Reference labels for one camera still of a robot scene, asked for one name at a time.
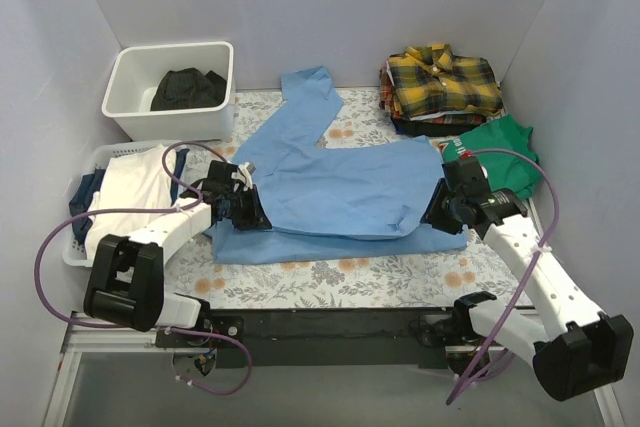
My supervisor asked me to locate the light blue long sleeve shirt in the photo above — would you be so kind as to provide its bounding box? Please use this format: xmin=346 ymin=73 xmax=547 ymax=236
xmin=207 ymin=67 xmax=467 ymax=265

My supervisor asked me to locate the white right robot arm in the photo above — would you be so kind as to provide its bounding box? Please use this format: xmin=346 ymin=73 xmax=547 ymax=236
xmin=423 ymin=155 xmax=634 ymax=401

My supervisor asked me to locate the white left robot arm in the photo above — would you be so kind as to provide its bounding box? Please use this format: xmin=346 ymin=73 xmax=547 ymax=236
xmin=83 ymin=161 xmax=271 ymax=347

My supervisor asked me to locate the stack of folded plaid shirts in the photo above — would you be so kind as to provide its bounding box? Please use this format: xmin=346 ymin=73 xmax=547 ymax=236
xmin=377 ymin=59 xmax=507 ymax=138

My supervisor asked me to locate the floral patterned table mat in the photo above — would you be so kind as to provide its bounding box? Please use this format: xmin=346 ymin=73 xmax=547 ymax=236
xmin=164 ymin=88 xmax=518 ymax=309

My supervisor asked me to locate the green t-shirt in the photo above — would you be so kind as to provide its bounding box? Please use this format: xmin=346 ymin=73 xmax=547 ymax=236
xmin=439 ymin=115 xmax=542 ymax=200

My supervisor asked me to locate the cream white garment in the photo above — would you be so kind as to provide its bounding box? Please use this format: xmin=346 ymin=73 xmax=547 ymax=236
xmin=84 ymin=144 xmax=173 ymax=261

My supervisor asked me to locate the dark striped garment in bin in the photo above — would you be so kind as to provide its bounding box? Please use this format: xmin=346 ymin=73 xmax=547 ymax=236
xmin=150 ymin=68 xmax=227 ymax=112

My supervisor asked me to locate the white plastic bin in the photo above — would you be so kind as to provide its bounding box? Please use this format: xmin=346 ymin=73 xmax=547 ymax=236
xmin=101 ymin=41 xmax=236 ymax=141

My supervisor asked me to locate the dark blue denim garment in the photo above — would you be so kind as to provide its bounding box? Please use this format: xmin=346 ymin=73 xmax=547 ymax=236
xmin=69 ymin=169 xmax=106 ymax=245

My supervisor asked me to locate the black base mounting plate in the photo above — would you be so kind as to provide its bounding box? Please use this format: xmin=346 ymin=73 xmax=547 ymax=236
xmin=154 ymin=307 xmax=516 ymax=371

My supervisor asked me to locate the white perforated laundry basket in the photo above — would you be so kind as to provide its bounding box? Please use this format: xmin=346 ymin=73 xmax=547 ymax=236
xmin=62 ymin=140 xmax=175 ymax=267

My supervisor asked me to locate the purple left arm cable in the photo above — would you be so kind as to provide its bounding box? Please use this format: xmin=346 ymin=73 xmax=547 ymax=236
xmin=32 ymin=140 xmax=254 ymax=396

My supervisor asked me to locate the aluminium frame rail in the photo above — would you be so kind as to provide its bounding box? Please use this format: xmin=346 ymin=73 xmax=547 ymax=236
xmin=62 ymin=308 xmax=601 ymax=354

